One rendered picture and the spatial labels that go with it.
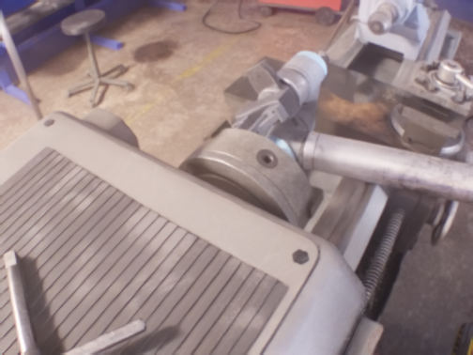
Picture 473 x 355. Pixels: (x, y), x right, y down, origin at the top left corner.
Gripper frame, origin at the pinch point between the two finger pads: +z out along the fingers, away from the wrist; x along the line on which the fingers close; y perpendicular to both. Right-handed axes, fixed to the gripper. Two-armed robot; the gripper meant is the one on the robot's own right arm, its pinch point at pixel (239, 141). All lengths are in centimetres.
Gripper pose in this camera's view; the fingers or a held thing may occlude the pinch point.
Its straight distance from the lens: 71.3
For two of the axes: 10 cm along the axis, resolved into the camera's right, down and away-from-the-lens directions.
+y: 5.6, 7.6, 3.2
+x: -6.3, 1.4, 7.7
